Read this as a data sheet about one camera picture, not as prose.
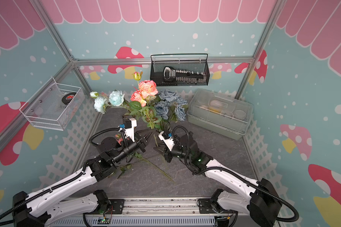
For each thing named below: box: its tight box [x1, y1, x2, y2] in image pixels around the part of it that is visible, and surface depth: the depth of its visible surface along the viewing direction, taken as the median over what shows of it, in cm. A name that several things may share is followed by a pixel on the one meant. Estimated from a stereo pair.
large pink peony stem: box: [128, 71, 162, 129], surface depth 54 cm
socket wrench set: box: [163, 66, 206, 84], surface depth 91 cm
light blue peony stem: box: [89, 89, 131, 114], surface depth 61 cm
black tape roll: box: [61, 92, 77, 105], surface depth 80 cm
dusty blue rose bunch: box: [154, 89, 189, 122], surface depth 74 cm
